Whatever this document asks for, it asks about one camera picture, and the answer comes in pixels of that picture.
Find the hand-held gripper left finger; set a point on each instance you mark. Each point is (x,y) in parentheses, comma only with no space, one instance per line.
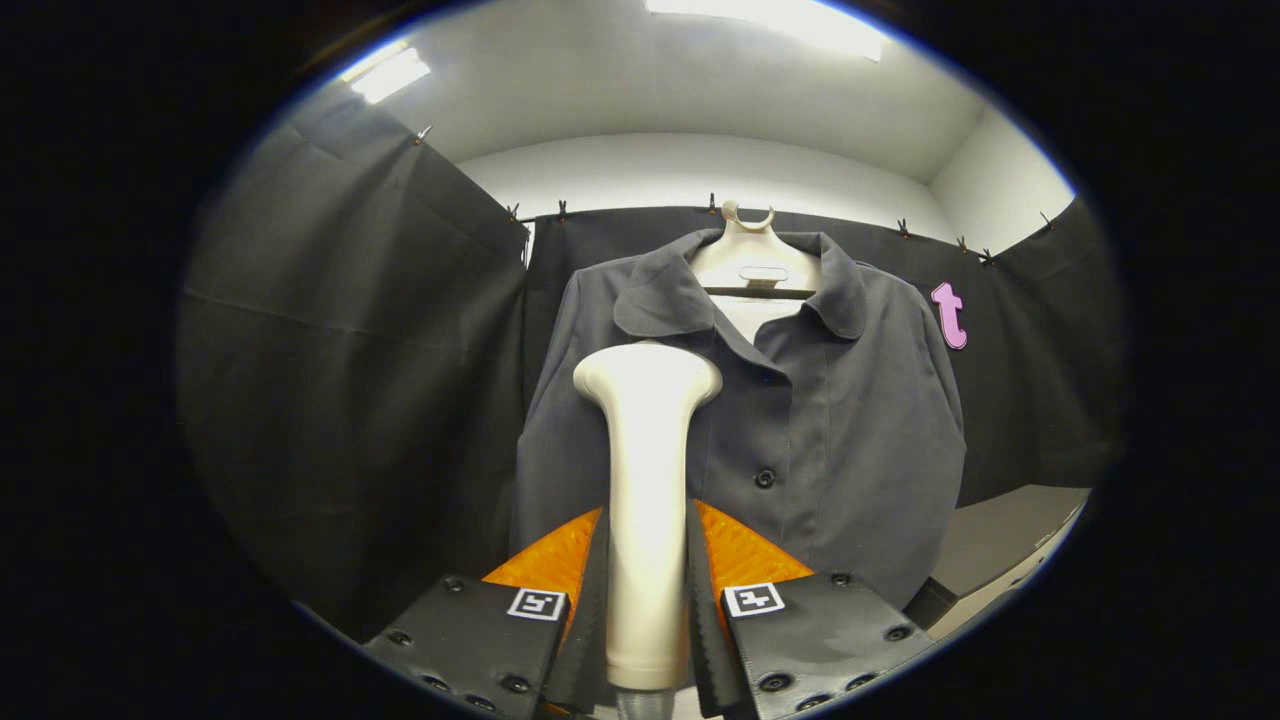
(585,660)

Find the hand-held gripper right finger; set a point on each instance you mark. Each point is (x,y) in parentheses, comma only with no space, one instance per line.
(705,650)

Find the white garment steamer head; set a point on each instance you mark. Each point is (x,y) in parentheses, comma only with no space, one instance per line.
(648,500)

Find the dark grey button shirt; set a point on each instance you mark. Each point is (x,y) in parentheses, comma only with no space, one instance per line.
(850,450)

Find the grey cabinet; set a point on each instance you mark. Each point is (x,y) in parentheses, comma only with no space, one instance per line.
(1000,530)

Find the cream plastic hanger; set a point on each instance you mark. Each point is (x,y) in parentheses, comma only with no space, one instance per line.
(755,260)

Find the row of black clips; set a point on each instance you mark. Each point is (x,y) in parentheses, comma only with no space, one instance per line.
(562,210)

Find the narrow ceiling light panel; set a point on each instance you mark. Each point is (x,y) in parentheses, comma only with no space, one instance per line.
(385,72)

